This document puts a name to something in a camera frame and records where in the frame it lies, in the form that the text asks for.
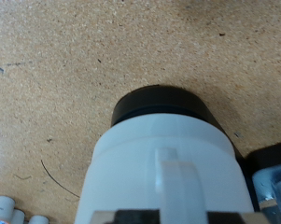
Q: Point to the K-cup pod blue lid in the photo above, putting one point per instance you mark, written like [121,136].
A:
[1,210]

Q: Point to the K-cup pod green lid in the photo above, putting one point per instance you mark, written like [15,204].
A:
[18,217]

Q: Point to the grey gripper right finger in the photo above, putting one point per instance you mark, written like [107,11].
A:
[230,218]

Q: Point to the black Keurig coffee machine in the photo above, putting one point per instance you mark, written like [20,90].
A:
[158,99]

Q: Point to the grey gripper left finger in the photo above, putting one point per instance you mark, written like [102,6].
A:
[130,217]

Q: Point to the grey metal pole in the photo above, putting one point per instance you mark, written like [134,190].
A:
[273,189]

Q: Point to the K-cup pod red lid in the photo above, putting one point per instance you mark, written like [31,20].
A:
[39,220]

